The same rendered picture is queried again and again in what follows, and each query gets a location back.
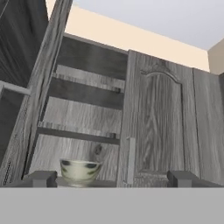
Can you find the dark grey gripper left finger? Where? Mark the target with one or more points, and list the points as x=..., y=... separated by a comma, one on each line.
x=40, y=179

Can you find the grey wood cabinet shelf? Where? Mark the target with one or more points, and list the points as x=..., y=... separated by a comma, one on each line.
x=78, y=132
x=87, y=80

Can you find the grey wood open cabinet door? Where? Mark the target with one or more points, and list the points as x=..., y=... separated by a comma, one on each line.
x=26, y=87

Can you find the white bowl with green pattern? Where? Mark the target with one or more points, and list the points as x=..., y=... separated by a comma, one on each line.
x=79, y=172

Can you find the grey wood cabinet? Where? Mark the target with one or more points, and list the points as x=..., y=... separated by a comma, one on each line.
x=87, y=116

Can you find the grey wood closed cabinet door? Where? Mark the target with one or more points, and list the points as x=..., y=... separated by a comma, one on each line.
x=159, y=119

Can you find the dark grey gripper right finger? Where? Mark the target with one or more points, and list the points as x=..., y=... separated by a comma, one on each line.
x=182, y=179

